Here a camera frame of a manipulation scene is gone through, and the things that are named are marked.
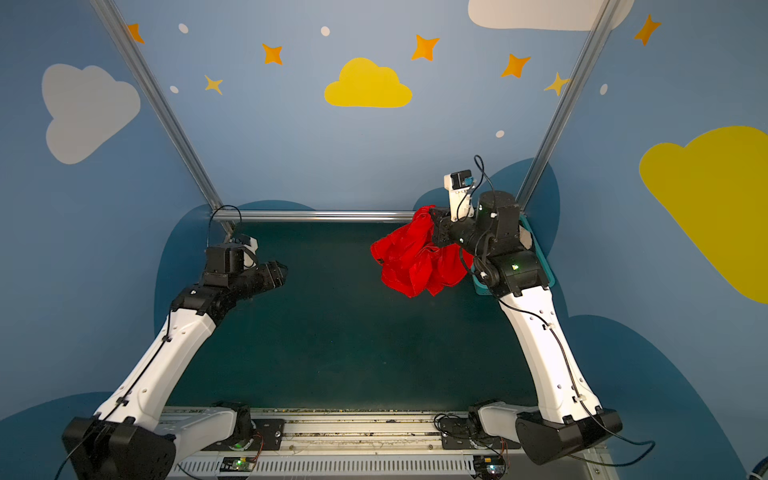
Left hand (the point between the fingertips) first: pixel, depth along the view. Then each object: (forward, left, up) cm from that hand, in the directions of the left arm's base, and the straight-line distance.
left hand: (281, 270), depth 79 cm
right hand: (+3, -39, +21) cm, 44 cm away
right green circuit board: (-40, -54, -24) cm, 72 cm away
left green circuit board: (-41, +7, -24) cm, 48 cm away
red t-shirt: (-3, -35, +7) cm, 36 cm away
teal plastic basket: (+5, -58, -14) cm, 60 cm away
